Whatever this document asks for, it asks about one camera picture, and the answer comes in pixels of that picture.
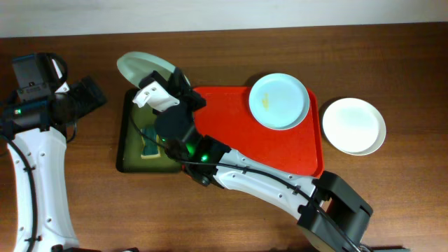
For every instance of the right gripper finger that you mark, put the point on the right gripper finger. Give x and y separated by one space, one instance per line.
153 77
178 82

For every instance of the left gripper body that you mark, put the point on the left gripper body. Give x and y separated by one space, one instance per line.
92 92

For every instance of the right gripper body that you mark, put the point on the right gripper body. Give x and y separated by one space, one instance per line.
183 106

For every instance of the light green plate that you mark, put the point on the light green plate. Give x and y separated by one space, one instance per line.
135 66

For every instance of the green yellow sponge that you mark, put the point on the green yellow sponge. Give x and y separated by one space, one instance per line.
151 140

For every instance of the light blue plate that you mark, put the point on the light blue plate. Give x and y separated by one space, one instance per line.
279 101

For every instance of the white plate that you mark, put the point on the white plate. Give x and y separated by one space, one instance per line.
354 126

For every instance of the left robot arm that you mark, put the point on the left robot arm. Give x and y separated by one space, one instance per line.
36 135

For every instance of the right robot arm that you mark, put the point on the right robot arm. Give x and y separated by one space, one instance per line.
328 211

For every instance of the red plastic tray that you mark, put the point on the red plastic tray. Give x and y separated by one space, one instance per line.
227 118

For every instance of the dark green tray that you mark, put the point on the dark green tray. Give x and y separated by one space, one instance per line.
131 144

